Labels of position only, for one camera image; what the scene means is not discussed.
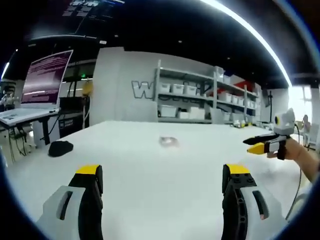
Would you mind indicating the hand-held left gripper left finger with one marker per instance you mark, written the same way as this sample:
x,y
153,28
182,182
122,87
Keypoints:
x,y
72,200

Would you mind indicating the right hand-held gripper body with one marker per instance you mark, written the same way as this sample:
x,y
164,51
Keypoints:
x,y
281,130

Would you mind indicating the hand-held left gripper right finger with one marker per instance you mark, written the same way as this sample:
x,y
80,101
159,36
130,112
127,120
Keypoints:
x,y
246,200

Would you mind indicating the clear resealable bag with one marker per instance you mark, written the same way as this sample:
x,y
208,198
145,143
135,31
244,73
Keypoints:
x,y
169,141

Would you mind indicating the person's right hand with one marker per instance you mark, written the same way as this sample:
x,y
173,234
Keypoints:
x,y
291,150

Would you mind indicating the black cloth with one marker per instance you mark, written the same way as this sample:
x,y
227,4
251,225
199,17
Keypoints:
x,y
60,148

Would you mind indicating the grey metal shelving rack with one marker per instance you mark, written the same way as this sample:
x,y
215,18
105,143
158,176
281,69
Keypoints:
x,y
207,95

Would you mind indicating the row of white storage bins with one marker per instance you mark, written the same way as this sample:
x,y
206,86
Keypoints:
x,y
178,88

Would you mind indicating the white standing desk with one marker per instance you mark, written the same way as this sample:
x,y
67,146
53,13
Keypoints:
x,y
25,117

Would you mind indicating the ceiling light strip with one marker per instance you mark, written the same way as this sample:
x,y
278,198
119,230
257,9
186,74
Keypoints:
x,y
252,32

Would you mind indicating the yellow hanging device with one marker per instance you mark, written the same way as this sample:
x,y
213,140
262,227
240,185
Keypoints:
x,y
88,88

